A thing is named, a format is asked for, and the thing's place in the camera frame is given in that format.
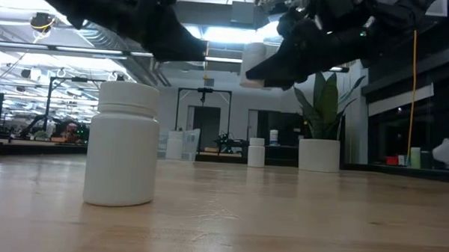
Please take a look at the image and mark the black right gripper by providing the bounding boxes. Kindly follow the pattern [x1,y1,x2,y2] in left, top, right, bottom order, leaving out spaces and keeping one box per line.
[245,0,376,94]

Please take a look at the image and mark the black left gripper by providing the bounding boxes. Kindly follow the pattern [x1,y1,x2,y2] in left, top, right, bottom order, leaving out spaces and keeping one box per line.
[116,0,210,65]

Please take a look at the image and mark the white pill bottle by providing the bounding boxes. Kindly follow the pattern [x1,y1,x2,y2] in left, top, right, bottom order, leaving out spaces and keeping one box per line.
[82,79,162,209]
[246,137,266,168]
[239,41,269,89]
[165,130,185,162]

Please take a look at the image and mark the clear plastic basket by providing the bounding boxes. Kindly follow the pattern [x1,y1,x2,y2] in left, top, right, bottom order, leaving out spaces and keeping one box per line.
[156,126,202,162]

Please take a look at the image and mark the long ceiling tube light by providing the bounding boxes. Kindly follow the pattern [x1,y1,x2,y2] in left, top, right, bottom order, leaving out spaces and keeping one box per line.
[0,41,156,61]
[204,56,243,64]

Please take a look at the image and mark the bright ceiling light panel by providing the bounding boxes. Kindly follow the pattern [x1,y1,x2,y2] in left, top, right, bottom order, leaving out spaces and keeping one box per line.
[182,17,285,46]

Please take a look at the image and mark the grey ceiling box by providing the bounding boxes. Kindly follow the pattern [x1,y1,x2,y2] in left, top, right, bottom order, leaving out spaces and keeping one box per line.
[230,1,257,26]

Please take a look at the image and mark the dark grey door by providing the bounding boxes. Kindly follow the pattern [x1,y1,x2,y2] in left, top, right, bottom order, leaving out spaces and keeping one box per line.
[186,105,222,149]

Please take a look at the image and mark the snake plant in white pot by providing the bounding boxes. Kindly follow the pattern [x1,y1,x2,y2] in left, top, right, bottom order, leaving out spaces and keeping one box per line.
[290,70,367,175]

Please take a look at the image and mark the small black background robot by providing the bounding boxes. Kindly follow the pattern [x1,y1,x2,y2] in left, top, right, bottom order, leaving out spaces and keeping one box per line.
[213,132,250,156]

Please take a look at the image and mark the light green cup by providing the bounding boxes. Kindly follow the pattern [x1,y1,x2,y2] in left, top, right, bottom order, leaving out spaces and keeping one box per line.
[409,146,422,170]

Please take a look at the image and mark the dark green cup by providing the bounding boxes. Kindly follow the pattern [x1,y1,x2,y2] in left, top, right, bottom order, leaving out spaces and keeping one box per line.
[420,150,433,170]

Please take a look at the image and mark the yellow hanging cable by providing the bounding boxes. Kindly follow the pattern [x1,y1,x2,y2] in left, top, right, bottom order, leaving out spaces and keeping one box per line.
[202,40,210,82]
[406,29,419,165]

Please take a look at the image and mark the black gantry stand with camera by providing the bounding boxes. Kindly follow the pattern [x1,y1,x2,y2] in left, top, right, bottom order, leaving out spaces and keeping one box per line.
[174,86,233,157]

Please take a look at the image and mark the black gantry frame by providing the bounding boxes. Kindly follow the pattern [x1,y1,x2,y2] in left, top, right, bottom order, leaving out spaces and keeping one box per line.
[43,76,107,138]

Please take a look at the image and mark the black yellow cable reel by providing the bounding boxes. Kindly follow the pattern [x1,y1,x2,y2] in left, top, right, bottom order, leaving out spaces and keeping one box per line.
[28,11,57,34]

